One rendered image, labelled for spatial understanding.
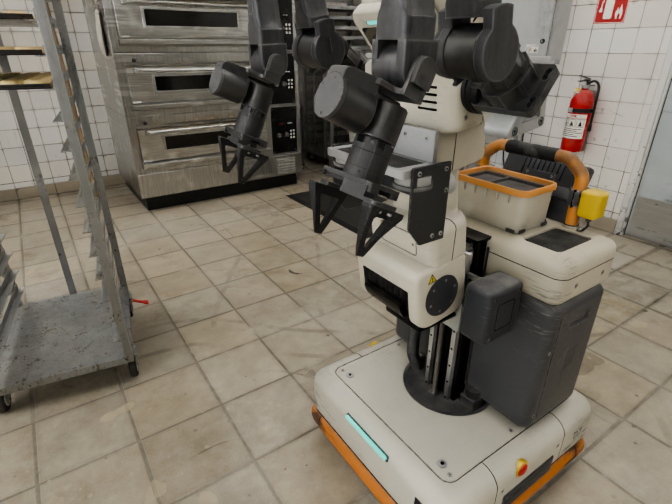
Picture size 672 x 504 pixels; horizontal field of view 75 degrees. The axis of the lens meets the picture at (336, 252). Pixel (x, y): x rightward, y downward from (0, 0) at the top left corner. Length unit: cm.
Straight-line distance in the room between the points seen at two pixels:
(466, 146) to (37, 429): 172
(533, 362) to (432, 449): 35
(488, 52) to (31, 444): 181
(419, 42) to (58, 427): 175
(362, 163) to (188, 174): 339
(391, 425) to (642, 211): 279
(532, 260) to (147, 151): 317
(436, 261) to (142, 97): 307
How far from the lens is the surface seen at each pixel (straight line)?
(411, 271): 96
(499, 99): 78
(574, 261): 112
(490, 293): 102
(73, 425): 195
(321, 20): 101
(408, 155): 91
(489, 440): 135
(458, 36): 71
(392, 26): 62
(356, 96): 56
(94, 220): 167
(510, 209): 118
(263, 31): 97
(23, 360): 210
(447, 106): 86
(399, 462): 127
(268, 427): 171
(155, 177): 387
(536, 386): 127
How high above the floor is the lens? 124
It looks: 25 degrees down
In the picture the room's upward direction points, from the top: straight up
